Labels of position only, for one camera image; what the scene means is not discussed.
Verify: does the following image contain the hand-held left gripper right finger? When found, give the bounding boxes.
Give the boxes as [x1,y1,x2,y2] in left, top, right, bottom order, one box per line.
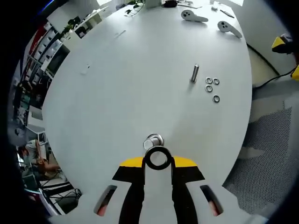
[171,156,224,224]

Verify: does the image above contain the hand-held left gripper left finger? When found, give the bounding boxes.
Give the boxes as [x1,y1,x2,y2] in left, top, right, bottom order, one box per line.
[93,156,147,224]

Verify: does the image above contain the large black washer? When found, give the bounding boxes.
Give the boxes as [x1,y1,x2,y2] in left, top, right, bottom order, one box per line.
[144,146,173,171]

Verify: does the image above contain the large steel threaded stud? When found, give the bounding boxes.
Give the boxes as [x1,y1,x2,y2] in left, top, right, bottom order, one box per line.
[143,133,165,152]

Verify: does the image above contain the small steel threaded stud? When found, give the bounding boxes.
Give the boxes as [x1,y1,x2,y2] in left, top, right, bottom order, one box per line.
[190,64,199,84]

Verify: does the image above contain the white handheld controller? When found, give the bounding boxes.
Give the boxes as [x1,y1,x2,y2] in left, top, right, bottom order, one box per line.
[217,21,243,38]
[181,9,208,23]

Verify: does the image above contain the grey mesh office chair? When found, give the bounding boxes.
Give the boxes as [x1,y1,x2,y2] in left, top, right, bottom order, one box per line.
[223,93,295,215]

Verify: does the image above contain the white shelf unit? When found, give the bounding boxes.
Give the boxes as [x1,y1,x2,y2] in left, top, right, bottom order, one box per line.
[23,23,71,80]

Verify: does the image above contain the white cabinet desk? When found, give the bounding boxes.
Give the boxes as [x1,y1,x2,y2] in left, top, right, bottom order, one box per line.
[46,6,110,39]

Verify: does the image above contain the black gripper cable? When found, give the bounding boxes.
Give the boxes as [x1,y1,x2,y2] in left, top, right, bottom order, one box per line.
[253,70,294,89]

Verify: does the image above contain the tangled black floor cables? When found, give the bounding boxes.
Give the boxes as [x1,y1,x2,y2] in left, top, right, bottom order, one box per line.
[39,182,83,206]

